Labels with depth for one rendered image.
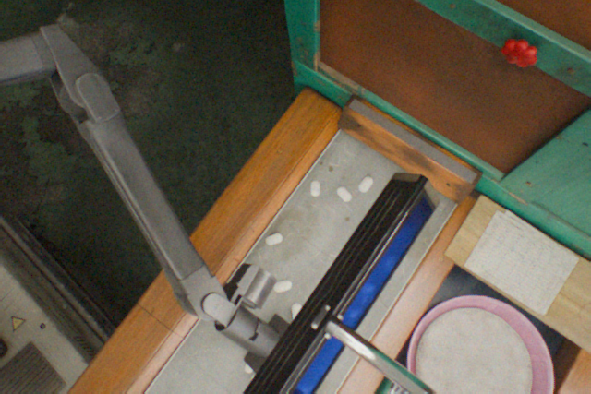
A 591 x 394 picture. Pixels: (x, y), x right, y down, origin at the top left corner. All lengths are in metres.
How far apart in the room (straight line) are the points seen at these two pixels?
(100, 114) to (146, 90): 1.34
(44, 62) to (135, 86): 1.35
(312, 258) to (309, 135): 0.27
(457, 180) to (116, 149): 0.61
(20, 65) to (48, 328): 0.84
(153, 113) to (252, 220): 1.09
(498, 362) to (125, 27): 1.85
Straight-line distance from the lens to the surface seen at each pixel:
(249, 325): 0.90
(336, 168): 1.10
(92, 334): 1.55
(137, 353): 1.08
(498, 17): 0.67
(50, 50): 0.80
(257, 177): 1.07
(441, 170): 1.00
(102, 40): 2.29
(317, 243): 1.06
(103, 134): 0.80
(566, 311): 1.11
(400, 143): 1.01
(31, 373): 1.50
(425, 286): 1.04
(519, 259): 1.09
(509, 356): 1.12
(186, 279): 0.83
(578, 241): 1.10
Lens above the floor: 1.79
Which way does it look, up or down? 73 degrees down
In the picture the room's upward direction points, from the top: 8 degrees counter-clockwise
